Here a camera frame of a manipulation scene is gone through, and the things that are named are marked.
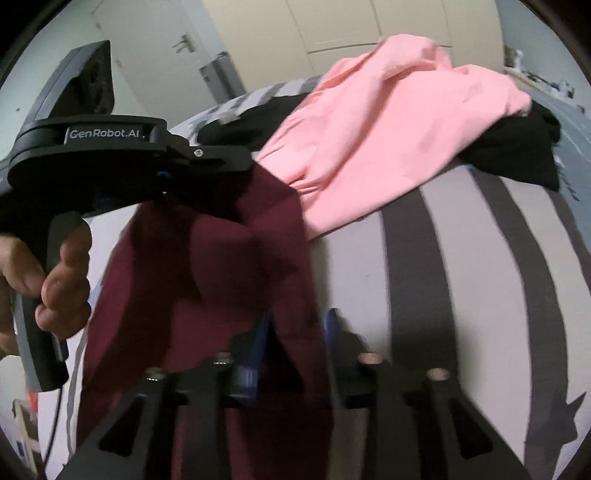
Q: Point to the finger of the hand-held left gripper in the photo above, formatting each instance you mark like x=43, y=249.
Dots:
x=217, y=154
x=203, y=194

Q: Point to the white door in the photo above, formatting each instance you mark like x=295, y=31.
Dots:
x=138, y=41

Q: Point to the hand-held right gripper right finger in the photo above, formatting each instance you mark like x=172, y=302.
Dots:
x=333, y=344

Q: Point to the black garment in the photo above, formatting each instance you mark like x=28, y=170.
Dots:
x=521, y=147

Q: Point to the person's left hand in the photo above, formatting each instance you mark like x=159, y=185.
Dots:
x=64, y=286

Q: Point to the grey striped bed sheet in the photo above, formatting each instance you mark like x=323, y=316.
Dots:
x=461, y=277

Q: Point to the pink garment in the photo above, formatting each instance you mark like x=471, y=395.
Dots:
x=369, y=138

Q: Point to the silver trash bin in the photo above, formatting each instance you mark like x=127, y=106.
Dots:
x=222, y=77

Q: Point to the cluttered bedside table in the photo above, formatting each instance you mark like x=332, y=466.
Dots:
x=540, y=76

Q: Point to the cream wardrobe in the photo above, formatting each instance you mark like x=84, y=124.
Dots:
x=346, y=27

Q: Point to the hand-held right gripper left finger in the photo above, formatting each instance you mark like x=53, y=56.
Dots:
x=258, y=344

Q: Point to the maroon garment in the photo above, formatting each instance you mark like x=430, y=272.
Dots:
x=184, y=286

